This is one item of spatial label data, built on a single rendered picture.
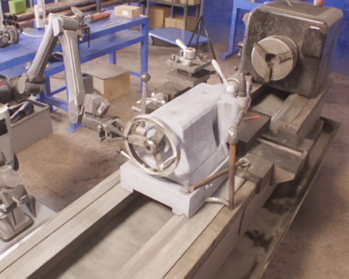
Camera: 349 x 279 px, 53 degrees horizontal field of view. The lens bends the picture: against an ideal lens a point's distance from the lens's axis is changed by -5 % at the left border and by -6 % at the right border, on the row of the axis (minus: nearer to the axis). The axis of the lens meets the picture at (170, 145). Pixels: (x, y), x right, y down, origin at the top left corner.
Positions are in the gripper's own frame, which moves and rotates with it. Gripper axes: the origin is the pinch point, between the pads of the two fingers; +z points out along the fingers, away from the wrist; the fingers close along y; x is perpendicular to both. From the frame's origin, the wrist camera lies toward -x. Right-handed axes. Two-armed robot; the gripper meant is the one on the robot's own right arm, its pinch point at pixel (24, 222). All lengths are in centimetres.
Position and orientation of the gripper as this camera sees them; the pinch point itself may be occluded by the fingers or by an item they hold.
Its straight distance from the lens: 139.3
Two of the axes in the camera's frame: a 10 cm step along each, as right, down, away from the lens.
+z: 3.7, 9.0, 2.3
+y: 5.7, -4.2, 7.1
